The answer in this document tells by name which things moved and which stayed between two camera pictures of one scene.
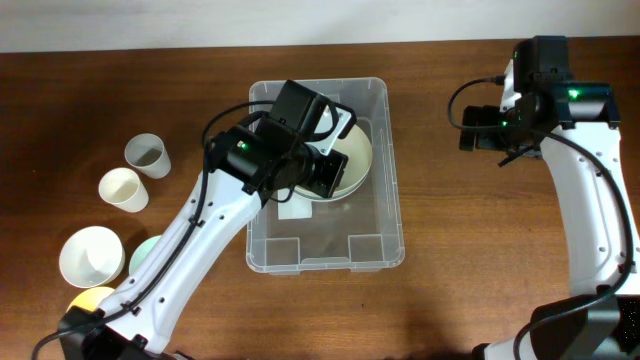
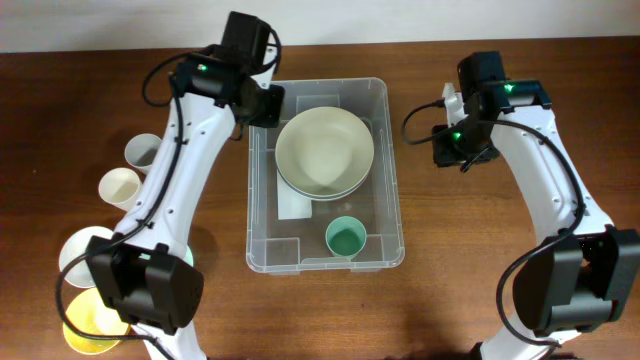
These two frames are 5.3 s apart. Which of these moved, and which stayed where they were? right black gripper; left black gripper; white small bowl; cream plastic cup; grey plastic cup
Moved: left black gripper; right black gripper
Stayed: cream plastic cup; grey plastic cup; white small bowl
